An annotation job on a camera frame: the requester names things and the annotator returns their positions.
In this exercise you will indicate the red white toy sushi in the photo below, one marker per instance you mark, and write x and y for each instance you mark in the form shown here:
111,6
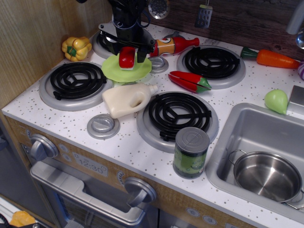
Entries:
127,58

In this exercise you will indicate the black burner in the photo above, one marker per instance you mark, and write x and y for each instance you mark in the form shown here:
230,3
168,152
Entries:
169,112
74,86
99,45
220,66

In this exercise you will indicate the grey oven door handle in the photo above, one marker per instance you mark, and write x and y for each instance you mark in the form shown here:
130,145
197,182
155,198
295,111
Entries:
73,190

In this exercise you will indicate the red toy chili pepper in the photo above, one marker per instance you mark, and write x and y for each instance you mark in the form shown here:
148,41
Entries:
190,81

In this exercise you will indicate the yellow toy bell pepper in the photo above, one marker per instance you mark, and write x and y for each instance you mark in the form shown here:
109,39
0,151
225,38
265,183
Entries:
76,49

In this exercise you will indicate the green grey toy can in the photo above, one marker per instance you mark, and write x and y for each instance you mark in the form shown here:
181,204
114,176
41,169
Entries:
191,145

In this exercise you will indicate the orange toy carrot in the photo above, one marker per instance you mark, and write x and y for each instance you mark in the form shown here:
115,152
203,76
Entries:
270,58

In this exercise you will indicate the cream toy detergent jug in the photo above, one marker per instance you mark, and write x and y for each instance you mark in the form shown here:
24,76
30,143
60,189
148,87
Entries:
128,99

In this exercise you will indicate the back right black burner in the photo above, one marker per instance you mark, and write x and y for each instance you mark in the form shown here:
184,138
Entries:
220,66

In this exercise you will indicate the oven clock display panel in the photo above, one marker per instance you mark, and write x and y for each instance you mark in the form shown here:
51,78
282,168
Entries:
90,164

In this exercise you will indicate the grey stovetop knob front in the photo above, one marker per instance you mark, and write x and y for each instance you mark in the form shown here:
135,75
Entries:
103,126

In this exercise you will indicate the grey stovetop knob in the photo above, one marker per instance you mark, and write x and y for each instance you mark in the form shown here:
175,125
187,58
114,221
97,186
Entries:
174,34
159,65
103,126

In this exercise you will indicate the light green toy pear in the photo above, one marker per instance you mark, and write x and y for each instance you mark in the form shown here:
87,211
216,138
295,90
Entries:
276,100

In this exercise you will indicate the red toy ketchup bottle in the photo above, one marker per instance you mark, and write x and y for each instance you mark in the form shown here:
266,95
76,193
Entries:
174,45

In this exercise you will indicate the grey stovetop knob middle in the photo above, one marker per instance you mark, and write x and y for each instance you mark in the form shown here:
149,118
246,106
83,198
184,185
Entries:
159,65

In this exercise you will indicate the yellow object on floor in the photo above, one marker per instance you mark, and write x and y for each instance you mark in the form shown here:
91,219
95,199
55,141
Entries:
21,218

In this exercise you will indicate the left grey oven knob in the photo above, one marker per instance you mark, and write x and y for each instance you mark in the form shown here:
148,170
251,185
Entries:
42,148

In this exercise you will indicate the steel pot with handles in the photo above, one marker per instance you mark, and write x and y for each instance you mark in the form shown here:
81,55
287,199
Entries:
268,175

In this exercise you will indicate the purple toy onion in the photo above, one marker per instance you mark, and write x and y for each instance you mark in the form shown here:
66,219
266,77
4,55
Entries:
301,70

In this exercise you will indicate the grey stovetop knob back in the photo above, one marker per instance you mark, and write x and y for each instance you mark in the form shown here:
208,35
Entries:
174,34

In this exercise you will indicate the back left black burner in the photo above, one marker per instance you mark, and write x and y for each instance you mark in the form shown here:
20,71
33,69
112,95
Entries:
99,45

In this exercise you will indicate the grey oven knob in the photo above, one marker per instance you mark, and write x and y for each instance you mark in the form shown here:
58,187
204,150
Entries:
139,191
42,148

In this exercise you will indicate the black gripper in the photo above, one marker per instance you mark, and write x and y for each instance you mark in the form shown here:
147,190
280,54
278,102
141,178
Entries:
127,37

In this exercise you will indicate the front right black burner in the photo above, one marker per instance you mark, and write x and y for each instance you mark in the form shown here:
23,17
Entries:
169,112

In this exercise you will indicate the hanging metal strainer ladle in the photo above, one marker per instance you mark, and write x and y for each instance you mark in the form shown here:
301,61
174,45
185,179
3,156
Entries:
159,9

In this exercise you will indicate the right grey oven knob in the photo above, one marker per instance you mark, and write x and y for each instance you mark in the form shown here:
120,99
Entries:
139,191

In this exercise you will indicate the light green plastic plate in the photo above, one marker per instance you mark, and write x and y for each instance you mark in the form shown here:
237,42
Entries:
112,70

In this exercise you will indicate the hanging metal spoon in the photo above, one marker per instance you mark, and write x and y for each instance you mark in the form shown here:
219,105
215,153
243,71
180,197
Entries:
300,39

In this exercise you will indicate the grey sink basin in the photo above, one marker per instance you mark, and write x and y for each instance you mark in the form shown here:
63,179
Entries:
248,129

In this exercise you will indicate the front left black burner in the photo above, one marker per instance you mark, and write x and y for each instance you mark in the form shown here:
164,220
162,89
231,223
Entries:
74,86

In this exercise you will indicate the grey faucet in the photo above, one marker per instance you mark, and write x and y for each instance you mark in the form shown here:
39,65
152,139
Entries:
296,19

